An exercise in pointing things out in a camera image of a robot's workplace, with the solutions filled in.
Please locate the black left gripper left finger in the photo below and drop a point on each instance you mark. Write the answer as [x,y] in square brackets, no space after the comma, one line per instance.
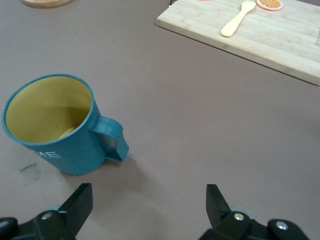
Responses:
[75,207]

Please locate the wooden mug tree rack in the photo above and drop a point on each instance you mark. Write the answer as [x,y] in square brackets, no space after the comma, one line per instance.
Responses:
[47,3]

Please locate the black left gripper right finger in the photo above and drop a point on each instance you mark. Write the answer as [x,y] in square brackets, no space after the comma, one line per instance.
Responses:
[217,210]

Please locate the teal cup yellow inside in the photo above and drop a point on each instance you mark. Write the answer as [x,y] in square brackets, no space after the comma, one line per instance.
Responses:
[82,155]

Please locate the yellow plastic fork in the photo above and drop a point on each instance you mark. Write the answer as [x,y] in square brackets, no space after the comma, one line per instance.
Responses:
[236,22]

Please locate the brown table cover mat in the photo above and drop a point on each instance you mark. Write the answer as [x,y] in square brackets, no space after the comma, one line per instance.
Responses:
[187,125]

